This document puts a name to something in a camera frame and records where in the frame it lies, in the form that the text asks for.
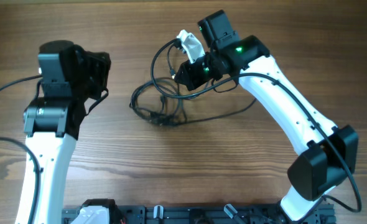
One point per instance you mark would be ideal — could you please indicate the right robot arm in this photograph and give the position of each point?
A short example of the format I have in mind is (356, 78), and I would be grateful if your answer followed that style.
(326, 154)

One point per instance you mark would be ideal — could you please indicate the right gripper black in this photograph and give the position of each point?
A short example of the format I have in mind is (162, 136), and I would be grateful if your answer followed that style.
(191, 82)

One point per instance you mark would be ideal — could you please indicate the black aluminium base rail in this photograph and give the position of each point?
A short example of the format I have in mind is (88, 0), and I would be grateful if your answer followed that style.
(253, 214)

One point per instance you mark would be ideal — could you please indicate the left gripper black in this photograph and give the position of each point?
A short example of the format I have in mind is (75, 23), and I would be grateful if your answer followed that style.
(101, 63)

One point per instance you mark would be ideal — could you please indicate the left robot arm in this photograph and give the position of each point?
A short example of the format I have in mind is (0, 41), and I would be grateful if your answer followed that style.
(73, 82)

